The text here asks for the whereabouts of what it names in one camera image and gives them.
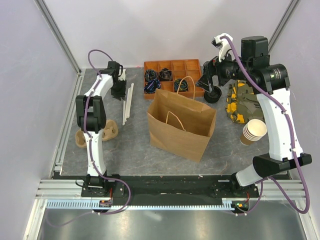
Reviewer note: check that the brown black cup sleeve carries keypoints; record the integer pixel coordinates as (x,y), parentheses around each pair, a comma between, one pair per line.
(165,75)

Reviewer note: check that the stack of paper cups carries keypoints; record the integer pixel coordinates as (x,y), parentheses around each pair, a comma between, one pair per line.
(253,131)

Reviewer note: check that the green yellow cup sleeve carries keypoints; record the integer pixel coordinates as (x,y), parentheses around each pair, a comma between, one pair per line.
(180,85)

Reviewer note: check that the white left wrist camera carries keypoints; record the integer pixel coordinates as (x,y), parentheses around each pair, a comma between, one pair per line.
(122,73)

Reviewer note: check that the blue striped cup sleeve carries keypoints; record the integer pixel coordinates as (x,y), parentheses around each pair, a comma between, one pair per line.
(152,86)

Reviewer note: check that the camouflage cloth bag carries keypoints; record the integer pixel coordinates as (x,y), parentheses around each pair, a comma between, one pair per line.
(242,104)

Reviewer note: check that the cardboard cup carrier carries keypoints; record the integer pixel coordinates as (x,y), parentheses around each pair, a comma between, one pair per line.
(110,131)

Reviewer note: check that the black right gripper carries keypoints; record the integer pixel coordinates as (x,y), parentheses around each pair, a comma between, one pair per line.
(211,68)

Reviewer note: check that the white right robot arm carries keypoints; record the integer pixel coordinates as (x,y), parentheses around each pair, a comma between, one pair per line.
(271,85)

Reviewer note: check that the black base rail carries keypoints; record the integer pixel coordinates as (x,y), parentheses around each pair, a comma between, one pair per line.
(167,190)

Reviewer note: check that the dark patterned cup sleeve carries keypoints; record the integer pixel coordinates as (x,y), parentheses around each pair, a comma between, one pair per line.
(150,75)

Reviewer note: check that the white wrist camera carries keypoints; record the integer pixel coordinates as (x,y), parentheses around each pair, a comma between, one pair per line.
(122,73)
(221,43)

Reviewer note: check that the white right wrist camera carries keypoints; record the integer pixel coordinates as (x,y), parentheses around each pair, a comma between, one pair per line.
(221,43)

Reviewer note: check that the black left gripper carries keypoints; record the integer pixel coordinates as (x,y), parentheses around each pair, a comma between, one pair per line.
(122,94)

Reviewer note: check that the stack of black lids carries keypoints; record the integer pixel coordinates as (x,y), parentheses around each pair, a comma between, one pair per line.
(213,96)

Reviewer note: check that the slotted cable duct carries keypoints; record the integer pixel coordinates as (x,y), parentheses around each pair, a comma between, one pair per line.
(87,204)

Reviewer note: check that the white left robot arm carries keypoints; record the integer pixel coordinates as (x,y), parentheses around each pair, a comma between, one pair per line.
(91,118)

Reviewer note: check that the orange compartment tray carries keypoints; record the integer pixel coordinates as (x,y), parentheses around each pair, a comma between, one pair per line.
(185,69)

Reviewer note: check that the brown paper bag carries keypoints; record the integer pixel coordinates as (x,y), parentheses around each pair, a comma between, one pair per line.
(180,125)

